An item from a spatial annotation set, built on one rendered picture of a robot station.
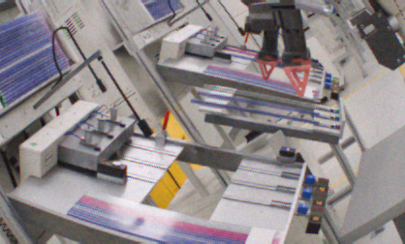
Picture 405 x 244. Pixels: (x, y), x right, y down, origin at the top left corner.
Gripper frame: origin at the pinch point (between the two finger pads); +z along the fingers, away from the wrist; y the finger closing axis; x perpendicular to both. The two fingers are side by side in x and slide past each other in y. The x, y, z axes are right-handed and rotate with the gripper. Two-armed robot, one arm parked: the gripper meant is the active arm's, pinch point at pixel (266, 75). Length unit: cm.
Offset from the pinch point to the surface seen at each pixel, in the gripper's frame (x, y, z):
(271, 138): 5.5, 15.0, 17.8
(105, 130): -40, 56, 10
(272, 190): 10, 60, 18
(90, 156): -39, 74, 12
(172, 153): -21, 46, 17
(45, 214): -41, 105, 18
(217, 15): -121, -710, 78
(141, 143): -31, 43, 17
